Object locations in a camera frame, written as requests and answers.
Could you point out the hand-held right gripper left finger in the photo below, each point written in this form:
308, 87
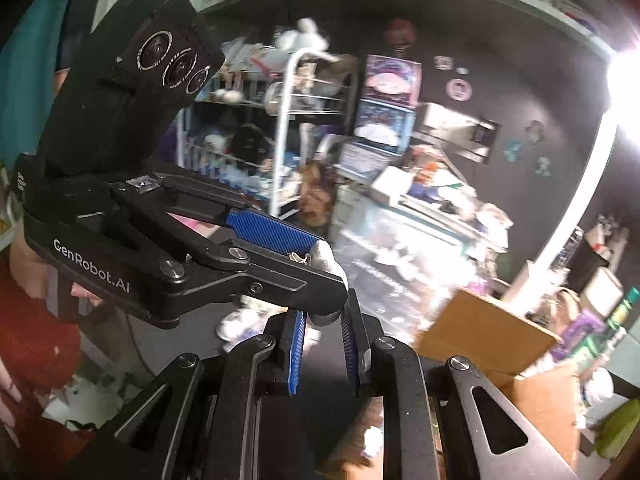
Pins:
297, 355

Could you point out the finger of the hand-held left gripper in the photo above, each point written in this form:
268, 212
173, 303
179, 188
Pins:
270, 230
280, 275

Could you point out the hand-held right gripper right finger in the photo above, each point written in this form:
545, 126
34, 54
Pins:
351, 355

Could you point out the small white grey figurine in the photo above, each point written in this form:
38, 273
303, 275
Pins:
326, 260

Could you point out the person's left hand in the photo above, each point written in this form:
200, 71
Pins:
85, 294

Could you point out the brown plush toy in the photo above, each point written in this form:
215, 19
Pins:
315, 190

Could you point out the white blue bundle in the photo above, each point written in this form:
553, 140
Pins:
242, 324

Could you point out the teal cloth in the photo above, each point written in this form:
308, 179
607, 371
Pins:
30, 85

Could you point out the black bag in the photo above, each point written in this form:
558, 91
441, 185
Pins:
250, 145

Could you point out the glass display cabinet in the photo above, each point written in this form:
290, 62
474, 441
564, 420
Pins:
400, 240

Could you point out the small white box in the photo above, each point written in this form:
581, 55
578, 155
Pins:
392, 184

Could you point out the brown cardboard box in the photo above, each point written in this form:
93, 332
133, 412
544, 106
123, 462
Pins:
490, 340

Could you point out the stack of colourful printed boxes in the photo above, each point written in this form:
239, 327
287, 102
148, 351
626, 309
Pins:
382, 110

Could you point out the white plush toy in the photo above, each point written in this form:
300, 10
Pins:
305, 40

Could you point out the white paper sheet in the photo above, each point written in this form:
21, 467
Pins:
85, 402

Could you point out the purple packet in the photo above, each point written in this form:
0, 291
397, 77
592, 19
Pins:
580, 335

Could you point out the red clothing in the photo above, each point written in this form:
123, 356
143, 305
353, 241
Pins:
35, 360

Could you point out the green bottle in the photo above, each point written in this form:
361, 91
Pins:
622, 310

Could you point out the yellow-green bag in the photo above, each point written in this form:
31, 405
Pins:
620, 430

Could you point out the white lamp pole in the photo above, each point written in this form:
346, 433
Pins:
580, 190

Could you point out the bright lamp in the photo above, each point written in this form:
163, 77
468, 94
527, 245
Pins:
625, 80

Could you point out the grey wall-mounted shelf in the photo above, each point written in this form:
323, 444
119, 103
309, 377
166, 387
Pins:
460, 130

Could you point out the round pink wall badge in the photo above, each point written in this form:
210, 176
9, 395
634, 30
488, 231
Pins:
458, 89

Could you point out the red round wall ornament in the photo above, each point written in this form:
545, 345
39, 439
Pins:
400, 32

